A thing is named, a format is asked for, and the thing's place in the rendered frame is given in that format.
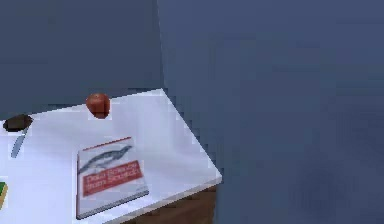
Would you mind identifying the red apple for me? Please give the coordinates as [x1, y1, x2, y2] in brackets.
[85, 92, 111, 120]

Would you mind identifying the white topped wooden table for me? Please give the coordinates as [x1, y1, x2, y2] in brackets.
[0, 87, 223, 224]

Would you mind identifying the white book with red band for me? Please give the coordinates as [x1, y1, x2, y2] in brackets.
[75, 136, 150, 220]

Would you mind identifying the dark brown round lump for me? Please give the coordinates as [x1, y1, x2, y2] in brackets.
[2, 114, 34, 133]

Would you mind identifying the green and yellow book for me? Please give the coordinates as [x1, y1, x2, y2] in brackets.
[0, 181, 9, 211]

